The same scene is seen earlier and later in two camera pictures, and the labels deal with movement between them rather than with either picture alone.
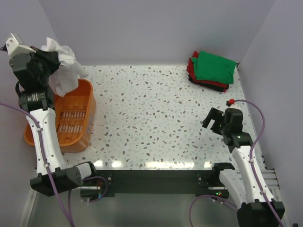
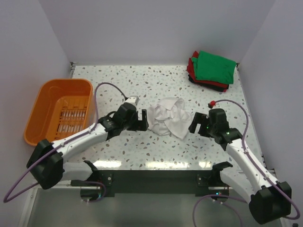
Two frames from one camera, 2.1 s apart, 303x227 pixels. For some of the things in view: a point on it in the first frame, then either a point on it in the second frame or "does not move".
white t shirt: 65,77 -> 169,116
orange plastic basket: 75,114 does not move
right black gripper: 215,114 -> 197,119
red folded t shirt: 191,70 does not move
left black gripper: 49,56 -> 139,125
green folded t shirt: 211,67 does not move
